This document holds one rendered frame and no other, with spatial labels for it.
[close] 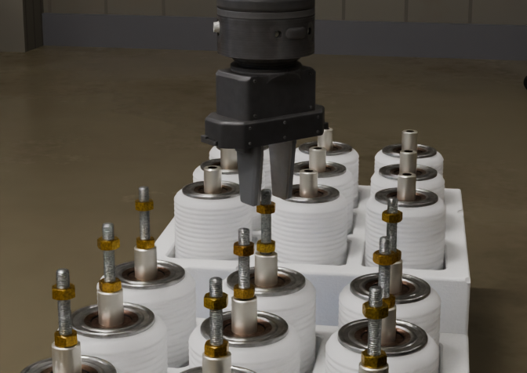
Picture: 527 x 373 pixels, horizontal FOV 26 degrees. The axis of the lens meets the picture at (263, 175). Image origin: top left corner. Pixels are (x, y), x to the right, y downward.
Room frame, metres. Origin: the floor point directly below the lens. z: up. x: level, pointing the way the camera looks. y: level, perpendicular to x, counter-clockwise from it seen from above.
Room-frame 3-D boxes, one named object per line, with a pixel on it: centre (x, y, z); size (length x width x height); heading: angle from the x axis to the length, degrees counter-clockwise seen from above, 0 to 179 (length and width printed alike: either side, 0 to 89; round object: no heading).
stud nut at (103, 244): (0.93, 0.13, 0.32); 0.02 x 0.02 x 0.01; 85
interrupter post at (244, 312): (0.91, 0.02, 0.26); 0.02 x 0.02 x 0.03
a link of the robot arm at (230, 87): (1.03, 0.00, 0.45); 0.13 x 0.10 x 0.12; 127
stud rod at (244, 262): (0.91, 0.02, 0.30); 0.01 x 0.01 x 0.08
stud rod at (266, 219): (1.03, 0.00, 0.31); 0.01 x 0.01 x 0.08
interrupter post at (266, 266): (1.03, 0.00, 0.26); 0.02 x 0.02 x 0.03
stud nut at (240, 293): (0.91, 0.02, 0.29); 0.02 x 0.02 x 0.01; 26
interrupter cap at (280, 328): (0.91, 0.02, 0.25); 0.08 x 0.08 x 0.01
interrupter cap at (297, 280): (1.03, 0.00, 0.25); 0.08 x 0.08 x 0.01
